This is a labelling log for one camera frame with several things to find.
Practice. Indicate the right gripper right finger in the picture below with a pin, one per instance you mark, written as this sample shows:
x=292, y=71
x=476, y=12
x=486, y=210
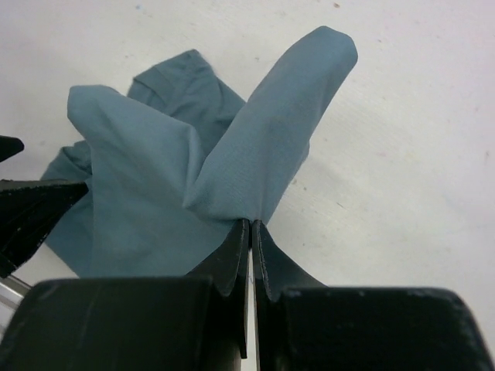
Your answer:
x=275, y=272

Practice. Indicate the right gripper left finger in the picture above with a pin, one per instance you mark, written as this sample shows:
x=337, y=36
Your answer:
x=225, y=329

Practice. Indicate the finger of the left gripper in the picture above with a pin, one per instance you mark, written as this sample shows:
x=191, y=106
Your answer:
x=29, y=211
x=10, y=146

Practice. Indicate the blue-grey t shirt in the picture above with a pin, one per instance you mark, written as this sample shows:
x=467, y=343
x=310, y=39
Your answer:
x=174, y=162

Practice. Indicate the aluminium rail frame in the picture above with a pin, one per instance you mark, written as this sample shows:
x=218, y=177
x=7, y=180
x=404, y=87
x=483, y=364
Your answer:
x=13, y=290

